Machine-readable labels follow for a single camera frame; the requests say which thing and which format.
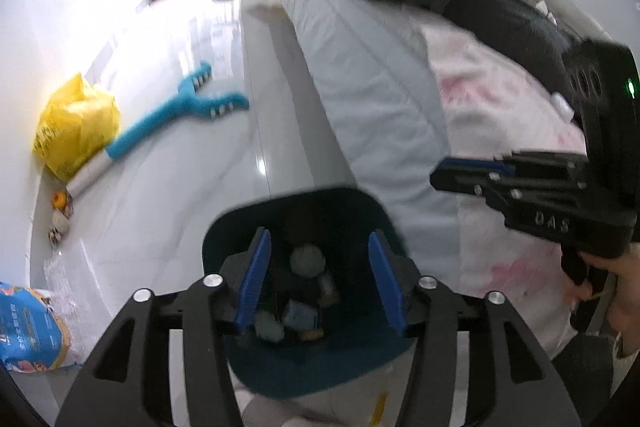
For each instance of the pink printed bed sheet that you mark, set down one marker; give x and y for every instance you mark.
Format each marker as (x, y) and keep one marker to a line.
(490, 107)

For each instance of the clear bubble wrap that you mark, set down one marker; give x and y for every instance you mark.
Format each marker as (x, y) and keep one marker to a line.
(75, 302)

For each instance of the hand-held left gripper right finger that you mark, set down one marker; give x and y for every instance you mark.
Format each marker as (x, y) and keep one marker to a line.
(385, 277)

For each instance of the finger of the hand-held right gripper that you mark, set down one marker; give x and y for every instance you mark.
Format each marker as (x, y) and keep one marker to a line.
(545, 212)
(480, 165)

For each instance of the yellow rubber duck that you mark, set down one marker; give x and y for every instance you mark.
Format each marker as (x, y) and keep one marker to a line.
(61, 199)

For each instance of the dark teal waste bin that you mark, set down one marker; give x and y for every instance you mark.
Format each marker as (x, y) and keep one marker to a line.
(320, 372)

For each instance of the yellow plastic bag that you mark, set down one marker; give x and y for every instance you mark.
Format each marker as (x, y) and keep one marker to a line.
(75, 127)

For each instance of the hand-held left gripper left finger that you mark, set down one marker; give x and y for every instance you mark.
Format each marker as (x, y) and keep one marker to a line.
(255, 277)

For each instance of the blue pet food bag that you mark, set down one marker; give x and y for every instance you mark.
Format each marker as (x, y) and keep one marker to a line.
(27, 327)

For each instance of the person's right hand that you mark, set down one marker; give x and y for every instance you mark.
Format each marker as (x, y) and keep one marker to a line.
(627, 292)

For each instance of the beige padded headboard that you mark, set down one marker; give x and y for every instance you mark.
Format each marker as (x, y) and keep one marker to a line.
(575, 2)

